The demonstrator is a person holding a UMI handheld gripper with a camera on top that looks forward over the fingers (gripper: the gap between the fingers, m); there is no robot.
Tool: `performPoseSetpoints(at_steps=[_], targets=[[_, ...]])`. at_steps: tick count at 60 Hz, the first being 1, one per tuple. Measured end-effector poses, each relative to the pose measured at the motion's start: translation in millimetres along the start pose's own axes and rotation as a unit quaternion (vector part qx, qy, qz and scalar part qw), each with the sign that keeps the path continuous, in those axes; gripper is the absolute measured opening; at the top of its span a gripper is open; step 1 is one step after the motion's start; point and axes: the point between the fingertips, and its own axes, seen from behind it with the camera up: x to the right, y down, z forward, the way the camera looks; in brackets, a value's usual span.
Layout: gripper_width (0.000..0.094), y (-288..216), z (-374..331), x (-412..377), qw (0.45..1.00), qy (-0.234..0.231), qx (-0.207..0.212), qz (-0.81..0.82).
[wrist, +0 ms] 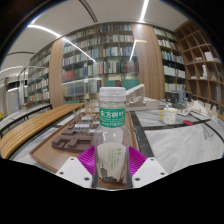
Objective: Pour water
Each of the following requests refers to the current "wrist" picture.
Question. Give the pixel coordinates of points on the brown model on wooden board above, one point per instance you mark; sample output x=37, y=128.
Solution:
x=71, y=138

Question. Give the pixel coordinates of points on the white ceiling light strip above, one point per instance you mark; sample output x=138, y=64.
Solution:
x=144, y=10

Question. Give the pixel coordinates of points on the distant side bookshelf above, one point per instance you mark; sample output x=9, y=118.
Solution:
x=38, y=76

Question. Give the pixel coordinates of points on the dark grey building model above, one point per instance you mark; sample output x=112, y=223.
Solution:
x=176, y=96

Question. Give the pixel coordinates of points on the wide wall bookshelf with books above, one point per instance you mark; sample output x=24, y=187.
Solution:
x=100, y=50

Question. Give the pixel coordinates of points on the white mug with yellow rim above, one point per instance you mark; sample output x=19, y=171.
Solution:
x=170, y=116

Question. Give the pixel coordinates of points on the wooden cubby shelf unit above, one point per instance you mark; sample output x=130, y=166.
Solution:
x=200, y=66

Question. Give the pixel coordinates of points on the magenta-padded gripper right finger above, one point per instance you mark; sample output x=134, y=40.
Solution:
x=148, y=171

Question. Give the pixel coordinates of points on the white columned building model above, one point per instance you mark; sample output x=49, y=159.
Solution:
x=136, y=96

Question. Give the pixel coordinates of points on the clear green-labelled drink bottle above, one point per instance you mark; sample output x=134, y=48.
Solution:
x=112, y=140

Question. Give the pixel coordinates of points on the narrow wall bookshelf with books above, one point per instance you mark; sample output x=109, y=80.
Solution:
x=170, y=56

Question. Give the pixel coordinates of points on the flat round red coaster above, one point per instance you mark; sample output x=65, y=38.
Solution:
x=188, y=122

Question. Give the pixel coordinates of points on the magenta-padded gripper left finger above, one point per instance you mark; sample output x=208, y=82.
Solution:
x=74, y=171

